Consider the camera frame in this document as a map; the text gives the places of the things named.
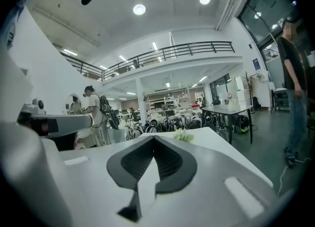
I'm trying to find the stack of white boxes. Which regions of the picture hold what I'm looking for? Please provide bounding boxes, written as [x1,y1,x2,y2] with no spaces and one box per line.
[227,76,252,111]

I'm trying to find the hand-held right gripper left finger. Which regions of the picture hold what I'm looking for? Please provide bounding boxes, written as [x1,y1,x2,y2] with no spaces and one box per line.
[60,134,155,227]

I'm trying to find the person's light blue shirt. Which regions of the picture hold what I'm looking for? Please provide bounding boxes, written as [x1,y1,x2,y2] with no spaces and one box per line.
[0,0,28,51]

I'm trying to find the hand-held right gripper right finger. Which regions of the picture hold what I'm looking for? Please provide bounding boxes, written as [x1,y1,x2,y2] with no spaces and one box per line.
[154,134,281,227]

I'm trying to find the long white cable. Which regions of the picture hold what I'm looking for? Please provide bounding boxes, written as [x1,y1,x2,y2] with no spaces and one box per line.
[277,157,313,195]

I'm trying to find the white marble table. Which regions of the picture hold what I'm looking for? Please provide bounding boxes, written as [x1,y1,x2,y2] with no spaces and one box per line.
[139,127,274,188]

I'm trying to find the black balcony railing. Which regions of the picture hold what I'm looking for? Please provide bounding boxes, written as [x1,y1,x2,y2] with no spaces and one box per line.
[59,40,236,82]

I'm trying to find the glossy grey table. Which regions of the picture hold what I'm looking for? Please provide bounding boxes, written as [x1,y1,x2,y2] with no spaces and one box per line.
[201,104,254,145]

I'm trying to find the white flowers bouquet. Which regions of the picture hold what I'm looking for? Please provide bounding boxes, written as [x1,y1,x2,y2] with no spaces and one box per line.
[173,126,195,144]

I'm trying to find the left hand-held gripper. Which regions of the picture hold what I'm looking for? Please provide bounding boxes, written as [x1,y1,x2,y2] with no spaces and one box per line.
[0,50,95,138]

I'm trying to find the row of black backpacks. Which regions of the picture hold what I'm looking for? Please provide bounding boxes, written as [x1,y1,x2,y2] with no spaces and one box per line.
[124,112,206,140]

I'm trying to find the white carved dressing table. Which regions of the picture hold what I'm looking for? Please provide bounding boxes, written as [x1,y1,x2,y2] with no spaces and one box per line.
[65,92,98,149]

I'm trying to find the white storage shelves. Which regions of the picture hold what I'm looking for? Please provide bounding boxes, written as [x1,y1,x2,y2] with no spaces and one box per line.
[145,87,205,113]

